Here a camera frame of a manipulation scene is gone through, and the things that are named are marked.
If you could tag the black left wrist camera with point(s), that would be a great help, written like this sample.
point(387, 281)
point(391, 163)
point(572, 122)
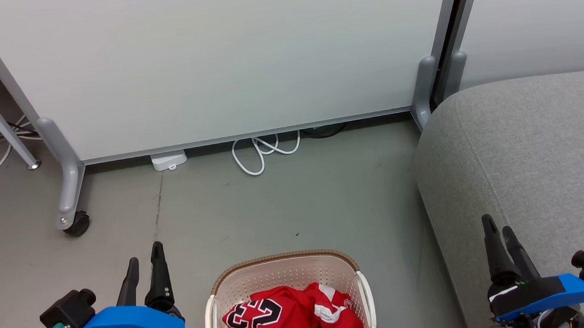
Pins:
point(69, 308)

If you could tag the white power adapter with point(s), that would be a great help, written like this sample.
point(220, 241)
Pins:
point(169, 160)

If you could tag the grey metal table leg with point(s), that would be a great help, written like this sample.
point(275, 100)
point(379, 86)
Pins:
point(0, 122)

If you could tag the red jersey with black lettering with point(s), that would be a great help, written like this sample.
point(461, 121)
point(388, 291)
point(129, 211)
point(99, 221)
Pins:
point(260, 318)

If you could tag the black caster wheel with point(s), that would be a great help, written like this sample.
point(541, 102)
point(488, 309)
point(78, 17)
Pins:
point(79, 225)

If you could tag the grey fabric sofa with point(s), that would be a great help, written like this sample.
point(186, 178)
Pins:
point(532, 161)

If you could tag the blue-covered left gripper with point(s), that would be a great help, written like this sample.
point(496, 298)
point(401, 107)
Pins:
point(130, 325)

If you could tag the red garment with white trim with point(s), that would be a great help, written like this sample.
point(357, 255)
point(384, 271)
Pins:
point(337, 311)

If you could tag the large white partition panel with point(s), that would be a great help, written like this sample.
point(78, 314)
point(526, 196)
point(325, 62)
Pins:
point(216, 63)

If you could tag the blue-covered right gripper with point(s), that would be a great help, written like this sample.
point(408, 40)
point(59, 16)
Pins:
point(553, 292)

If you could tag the grey partition support leg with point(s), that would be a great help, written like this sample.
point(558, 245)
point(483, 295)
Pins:
point(64, 166)
point(424, 92)
point(456, 73)

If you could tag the white plastic laundry basket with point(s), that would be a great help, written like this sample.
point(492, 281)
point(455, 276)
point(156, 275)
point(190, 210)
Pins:
point(277, 272)

